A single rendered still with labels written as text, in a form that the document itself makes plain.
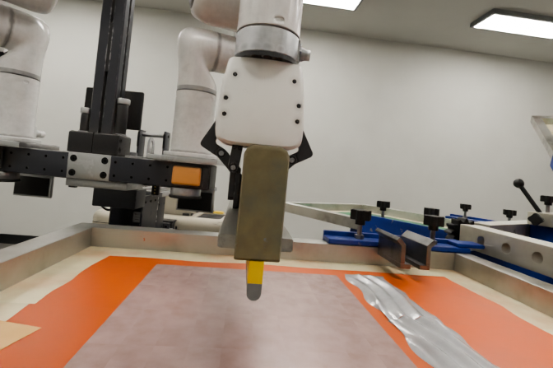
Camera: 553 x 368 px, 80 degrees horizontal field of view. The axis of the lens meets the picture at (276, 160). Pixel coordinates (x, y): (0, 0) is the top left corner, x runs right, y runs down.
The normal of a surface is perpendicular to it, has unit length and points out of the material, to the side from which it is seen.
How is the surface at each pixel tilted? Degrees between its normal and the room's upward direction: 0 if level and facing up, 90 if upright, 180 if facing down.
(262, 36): 90
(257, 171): 91
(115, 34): 90
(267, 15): 91
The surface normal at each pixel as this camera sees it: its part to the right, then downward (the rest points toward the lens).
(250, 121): 0.07, 0.07
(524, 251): -0.99, -0.10
